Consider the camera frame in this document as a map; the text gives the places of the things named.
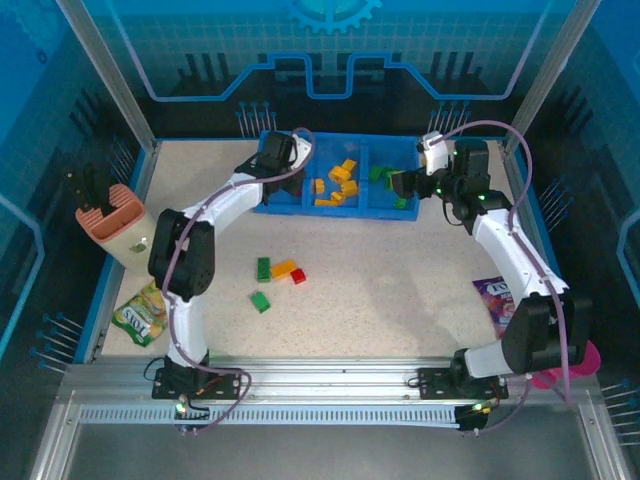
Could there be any blue three-compartment plastic bin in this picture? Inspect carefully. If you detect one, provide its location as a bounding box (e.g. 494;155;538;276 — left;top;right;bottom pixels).
252;130;421;221

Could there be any purple snack bag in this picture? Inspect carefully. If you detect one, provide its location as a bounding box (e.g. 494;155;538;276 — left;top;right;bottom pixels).
472;277;519;341

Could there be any pink beige knife holder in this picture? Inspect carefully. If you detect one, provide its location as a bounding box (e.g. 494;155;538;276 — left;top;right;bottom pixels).
74;183;161;274

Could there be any green yellow snack bag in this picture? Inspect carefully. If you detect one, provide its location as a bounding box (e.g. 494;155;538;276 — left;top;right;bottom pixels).
110;279;169;348

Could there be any pink plastic cup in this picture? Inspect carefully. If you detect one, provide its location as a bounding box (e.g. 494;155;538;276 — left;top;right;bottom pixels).
529;339;601;391

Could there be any grey metal sheet shelf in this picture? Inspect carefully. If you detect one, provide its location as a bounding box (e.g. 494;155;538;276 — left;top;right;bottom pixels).
29;422;626;480

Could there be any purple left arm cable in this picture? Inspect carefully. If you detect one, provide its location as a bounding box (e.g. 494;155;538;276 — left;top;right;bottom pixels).
167;127;316;434

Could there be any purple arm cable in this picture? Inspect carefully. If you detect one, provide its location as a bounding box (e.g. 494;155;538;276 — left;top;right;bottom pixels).
167;127;316;434
432;119;576;434

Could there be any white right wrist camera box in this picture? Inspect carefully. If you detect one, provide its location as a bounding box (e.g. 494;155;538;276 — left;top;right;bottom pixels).
417;130;454;176

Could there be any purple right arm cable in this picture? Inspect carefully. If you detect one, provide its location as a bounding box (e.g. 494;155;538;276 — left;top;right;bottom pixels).
432;119;576;434

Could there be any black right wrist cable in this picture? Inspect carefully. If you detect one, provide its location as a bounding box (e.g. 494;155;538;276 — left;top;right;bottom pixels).
442;198;465;229

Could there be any aluminium frame post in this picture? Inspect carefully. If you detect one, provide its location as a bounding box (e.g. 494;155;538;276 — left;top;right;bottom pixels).
54;0;162;154
501;0;605;155

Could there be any black handled knife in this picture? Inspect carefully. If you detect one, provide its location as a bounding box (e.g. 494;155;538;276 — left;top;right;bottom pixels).
66;172;92;211
83;162;118;221

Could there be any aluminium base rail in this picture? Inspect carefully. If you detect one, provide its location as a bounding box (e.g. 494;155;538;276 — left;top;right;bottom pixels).
59;355;596;407

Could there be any white slotted cable duct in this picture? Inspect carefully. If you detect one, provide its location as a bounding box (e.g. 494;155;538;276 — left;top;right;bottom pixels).
78;403;461;427

